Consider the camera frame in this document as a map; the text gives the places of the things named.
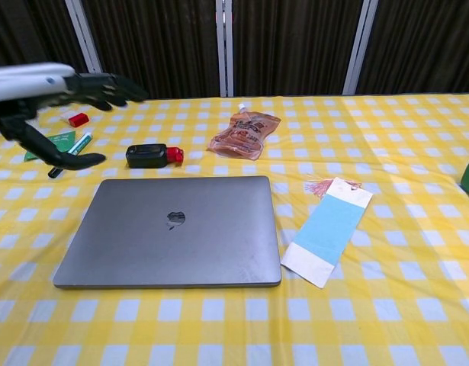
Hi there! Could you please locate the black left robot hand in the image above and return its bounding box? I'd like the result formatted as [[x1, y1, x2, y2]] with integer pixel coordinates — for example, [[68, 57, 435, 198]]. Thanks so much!
[[0, 72, 149, 169]]

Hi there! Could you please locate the grey laptop computer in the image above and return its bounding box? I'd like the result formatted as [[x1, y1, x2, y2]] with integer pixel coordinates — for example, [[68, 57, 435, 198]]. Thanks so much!
[[53, 175, 283, 290]]

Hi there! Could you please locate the small red white box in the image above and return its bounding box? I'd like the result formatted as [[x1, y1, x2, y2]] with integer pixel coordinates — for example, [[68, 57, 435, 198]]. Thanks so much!
[[60, 112, 90, 128]]

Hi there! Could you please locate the white teal marker pen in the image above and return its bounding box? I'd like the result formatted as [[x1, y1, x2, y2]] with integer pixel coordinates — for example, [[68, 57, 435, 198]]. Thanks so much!
[[47, 131, 93, 179]]

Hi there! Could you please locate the green flat packet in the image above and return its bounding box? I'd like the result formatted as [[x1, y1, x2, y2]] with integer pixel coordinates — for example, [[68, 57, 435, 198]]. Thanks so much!
[[24, 130, 76, 162]]

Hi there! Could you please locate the black device with red end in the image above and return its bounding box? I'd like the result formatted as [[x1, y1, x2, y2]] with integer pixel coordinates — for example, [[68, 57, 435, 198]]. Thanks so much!
[[125, 143, 185, 169]]

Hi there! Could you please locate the brown drink pouch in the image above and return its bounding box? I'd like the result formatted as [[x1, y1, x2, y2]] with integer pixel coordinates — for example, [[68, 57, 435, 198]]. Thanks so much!
[[207, 103, 281, 161]]

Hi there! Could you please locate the dark pleated curtain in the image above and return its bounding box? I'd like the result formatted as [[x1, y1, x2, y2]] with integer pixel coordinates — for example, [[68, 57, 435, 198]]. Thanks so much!
[[0, 0, 469, 104]]

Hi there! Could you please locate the red bookmark tassel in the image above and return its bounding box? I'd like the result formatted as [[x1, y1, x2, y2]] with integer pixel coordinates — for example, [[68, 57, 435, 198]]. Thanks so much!
[[303, 174, 363, 199]]

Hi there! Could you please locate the blue white paper bookmark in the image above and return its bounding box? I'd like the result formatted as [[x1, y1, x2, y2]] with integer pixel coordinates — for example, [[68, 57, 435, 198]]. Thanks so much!
[[280, 177, 374, 289]]

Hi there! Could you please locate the yellow white checked tablecloth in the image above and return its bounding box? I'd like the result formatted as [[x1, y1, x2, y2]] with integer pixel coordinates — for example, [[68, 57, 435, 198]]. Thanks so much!
[[0, 91, 469, 366]]

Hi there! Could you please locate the white screen frame post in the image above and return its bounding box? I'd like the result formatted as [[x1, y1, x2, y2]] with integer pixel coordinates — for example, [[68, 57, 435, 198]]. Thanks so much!
[[65, 0, 104, 75], [342, 0, 380, 96], [215, 0, 235, 98]]

